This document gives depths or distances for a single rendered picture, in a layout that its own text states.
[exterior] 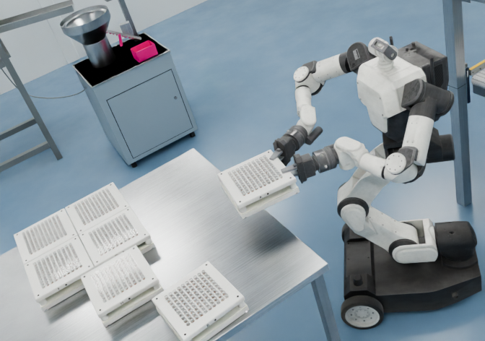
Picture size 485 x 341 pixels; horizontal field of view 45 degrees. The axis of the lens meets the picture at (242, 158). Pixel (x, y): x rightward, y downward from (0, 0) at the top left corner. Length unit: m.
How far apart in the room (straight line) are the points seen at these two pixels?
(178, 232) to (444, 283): 1.26
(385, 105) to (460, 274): 1.01
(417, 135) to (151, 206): 1.21
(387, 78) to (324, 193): 1.58
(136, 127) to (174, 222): 2.01
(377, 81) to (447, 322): 1.25
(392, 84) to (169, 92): 2.47
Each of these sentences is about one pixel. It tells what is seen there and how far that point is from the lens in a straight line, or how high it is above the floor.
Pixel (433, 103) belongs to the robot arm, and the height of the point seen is 1.20.
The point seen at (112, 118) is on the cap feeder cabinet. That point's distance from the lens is 4.37.
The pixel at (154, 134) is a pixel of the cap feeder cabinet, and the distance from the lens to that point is 4.52.
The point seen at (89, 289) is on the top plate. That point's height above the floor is 0.92.
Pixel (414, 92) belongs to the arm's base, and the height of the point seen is 1.24.
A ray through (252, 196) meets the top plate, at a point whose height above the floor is 1.04.
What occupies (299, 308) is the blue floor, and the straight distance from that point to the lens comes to 3.15.
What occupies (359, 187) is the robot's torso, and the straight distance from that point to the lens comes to 2.66.
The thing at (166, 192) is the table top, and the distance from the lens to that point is 2.71.
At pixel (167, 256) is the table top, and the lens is 2.39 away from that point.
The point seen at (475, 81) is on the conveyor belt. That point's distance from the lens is 3.08.
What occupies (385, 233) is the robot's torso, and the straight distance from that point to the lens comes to 2.86.
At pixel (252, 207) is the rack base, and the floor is 0.99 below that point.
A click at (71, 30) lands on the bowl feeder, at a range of 4.33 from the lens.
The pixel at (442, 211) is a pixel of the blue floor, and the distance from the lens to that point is 3.52.
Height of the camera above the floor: 2.39
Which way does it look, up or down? 34 degrees down
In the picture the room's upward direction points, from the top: 18 degrees counter-clockwise
